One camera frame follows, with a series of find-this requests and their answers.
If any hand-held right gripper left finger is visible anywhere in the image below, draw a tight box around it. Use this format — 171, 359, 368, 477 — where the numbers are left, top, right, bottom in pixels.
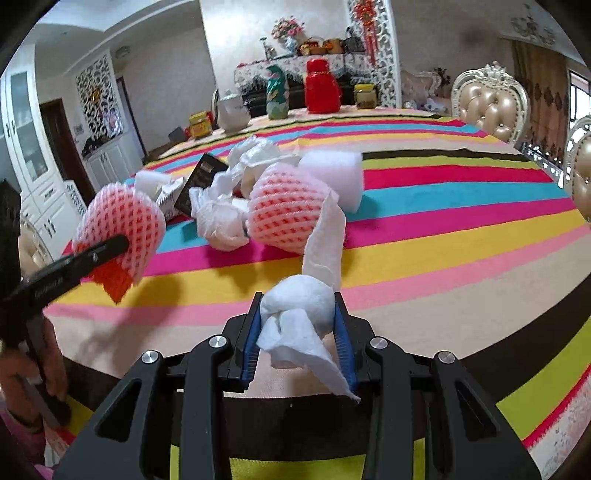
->
53, 292, 266, 480

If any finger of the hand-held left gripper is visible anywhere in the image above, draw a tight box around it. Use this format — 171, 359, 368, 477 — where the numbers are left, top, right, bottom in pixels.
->
21, 234, 130, 308

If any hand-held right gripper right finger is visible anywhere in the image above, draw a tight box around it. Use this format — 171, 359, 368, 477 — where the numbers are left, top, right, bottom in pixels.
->
333, 292, 541, 480

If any pink foam fruit net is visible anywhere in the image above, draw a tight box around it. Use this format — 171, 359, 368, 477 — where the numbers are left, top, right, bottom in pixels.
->
71, 181, 167, 305
245, 162, 340, 254

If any white tissue paper wad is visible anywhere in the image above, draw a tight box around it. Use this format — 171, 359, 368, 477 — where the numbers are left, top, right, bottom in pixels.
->
256, 189, 362, 407

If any small white foam piece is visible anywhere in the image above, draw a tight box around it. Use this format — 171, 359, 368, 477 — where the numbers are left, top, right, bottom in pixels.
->
134, 170, 167, 197

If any person's left forearm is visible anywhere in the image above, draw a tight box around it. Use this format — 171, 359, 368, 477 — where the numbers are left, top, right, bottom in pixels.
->
0, 408, 56, 480

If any person's left hand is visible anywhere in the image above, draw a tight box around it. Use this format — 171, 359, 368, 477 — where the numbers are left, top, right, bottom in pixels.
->
0, 318, 70, 432

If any ornate cream chair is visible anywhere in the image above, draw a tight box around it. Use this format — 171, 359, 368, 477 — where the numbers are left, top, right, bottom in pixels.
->
19, 219, 52, 278
450, 62, 531, 148
561, 115, 591, 222

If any small white lattice panel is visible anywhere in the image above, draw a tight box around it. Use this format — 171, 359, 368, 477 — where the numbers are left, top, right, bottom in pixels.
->
62, 179, 90, 217

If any white printed carton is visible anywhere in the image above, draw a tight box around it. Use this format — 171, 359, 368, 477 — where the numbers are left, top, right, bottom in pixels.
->
156, 178, 185, 220

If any white tall cabinet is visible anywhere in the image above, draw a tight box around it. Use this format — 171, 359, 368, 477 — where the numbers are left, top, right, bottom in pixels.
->
0, 60, 88, 241

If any crumpled white plastic bag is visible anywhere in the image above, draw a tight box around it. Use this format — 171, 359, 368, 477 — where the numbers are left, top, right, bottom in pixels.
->
190, 187, 252, 252

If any dark wooden door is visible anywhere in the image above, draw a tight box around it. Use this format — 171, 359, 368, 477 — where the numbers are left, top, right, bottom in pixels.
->
39, 99, 95, 204

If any black flat box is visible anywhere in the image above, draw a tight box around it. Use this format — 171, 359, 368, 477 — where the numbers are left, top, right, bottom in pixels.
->
174, 154, 229, 217

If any striped tablecloth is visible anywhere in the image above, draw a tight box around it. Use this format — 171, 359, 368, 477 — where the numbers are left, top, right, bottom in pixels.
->
41, 106, 591, 480

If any yellow box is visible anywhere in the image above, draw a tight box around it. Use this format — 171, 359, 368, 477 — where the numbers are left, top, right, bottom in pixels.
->
188, 112, 214, 139

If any white foam block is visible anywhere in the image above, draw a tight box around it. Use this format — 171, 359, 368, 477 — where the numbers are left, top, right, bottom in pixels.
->
299, 151, 365, 214

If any white teapot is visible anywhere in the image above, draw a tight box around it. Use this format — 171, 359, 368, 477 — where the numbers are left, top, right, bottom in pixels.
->
215, 91, 252, 134

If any green patterned vase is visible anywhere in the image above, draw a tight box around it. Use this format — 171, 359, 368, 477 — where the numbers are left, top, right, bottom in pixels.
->
267, 65, 291, 120

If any yellow lid jar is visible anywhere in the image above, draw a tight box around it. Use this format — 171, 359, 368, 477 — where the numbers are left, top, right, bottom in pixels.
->
353, 83, 377, 109

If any red container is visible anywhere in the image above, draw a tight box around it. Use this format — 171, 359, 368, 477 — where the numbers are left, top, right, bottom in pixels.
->
305, 58, 342, 114

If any floral cloth covered sideboard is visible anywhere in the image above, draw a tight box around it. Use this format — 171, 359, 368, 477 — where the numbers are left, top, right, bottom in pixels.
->
233, 53, 370, 109

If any white ornate sofa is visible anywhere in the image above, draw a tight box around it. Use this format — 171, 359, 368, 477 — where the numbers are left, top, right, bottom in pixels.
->
399, 67, 455, 114

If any flower bouquet in vase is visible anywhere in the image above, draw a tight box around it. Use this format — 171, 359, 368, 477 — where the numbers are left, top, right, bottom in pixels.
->
271, 17, 305, 54

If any white lattice partition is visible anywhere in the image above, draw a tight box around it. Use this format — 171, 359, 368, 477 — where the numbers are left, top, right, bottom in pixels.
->
344, 0, 402, 107

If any brown curtain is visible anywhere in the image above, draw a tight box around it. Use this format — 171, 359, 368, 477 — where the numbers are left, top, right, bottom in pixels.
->
510, 39, 571, 153

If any red knot hanging decoration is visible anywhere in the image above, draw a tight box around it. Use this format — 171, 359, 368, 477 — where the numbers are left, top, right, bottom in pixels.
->
351, 0, 384, 63

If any window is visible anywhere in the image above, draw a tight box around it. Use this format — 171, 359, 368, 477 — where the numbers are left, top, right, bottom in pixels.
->
568, 69, 591, 121

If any chandelier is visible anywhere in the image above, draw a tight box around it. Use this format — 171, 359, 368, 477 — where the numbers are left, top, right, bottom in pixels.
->
510, 4, 557, 47

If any white lattice wall screen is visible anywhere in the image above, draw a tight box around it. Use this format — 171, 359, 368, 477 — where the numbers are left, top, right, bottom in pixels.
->
74, 51, 144, 185

